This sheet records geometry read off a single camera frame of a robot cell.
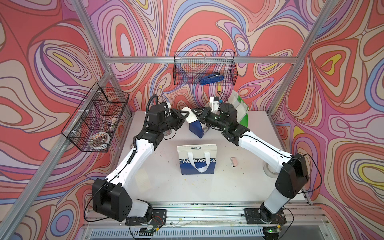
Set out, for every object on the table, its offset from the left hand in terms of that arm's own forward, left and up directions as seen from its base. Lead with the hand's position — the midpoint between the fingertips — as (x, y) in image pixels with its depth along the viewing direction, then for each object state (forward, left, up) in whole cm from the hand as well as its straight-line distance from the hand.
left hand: (192, 113), depth 72 cm
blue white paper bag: (+14, -3, -27) cm, 30 cm away
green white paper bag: (+16, -31, -12) cm, 37 cm away
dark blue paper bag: (-15, -3, -19) cm, 24 cm away
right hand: (0, +1, -1) cm, 1 cm away
